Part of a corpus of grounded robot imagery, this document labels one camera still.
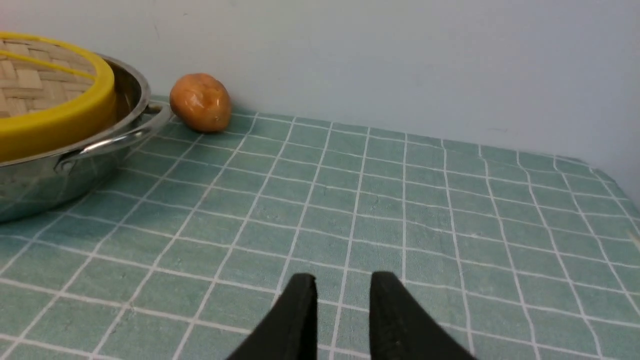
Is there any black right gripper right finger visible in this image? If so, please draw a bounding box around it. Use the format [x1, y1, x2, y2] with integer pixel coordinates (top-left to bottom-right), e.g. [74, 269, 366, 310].
[370, 271, 474, 360]

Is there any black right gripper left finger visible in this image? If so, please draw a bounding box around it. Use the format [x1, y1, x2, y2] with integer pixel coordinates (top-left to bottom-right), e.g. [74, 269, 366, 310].
[228, 273, 318, 360]

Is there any woven bamboo steamer lid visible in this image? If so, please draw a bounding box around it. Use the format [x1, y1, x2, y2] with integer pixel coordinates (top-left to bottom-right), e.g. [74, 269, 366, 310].
[0, 32, 118, 162]

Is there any stainless steel pot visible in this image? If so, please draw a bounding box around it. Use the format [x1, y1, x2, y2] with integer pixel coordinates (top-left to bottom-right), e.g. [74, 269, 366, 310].
[0, 55, 173, 223]

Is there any brown potato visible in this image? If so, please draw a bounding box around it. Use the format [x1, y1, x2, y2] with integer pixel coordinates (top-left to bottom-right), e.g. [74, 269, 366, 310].
[169, 73, 233, 133]

